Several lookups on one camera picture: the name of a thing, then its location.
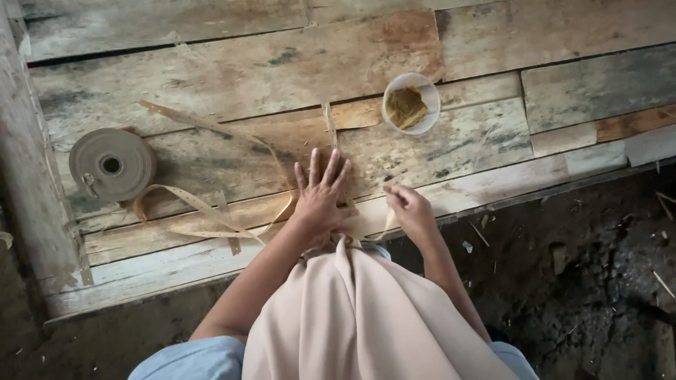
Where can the clear plastic cup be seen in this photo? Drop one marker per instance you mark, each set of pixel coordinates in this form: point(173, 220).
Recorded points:
point(422, 108)

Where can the weathered wooden post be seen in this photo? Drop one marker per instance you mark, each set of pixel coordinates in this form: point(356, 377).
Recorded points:
point(31, 174)

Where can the brown wet sponge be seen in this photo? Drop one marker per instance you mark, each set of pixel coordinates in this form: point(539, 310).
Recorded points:
point(405, 107)

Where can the brown paper tape roll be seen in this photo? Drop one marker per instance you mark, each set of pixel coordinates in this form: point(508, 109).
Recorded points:
point(112, 164)

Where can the brown paper tape ribbon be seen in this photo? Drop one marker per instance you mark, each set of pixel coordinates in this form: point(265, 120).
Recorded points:
point(198, 205)

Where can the person's right hand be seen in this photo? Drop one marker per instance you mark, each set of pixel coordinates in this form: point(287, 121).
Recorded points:
point(414, 214)

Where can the person's right fingers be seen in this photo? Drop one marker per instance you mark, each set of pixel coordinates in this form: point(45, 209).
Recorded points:
point(397, 196)

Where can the light blue shirt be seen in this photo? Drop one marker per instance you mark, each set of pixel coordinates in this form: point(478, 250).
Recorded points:
point(190, 361)

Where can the patched wood veneer sheet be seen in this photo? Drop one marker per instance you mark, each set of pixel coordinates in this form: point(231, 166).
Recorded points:
point(264, 79)

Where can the beige headscarf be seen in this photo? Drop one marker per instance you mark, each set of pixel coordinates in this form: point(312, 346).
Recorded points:
point(364, 322)

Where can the person's left hand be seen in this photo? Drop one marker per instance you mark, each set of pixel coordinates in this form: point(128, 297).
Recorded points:
point(319, 203)

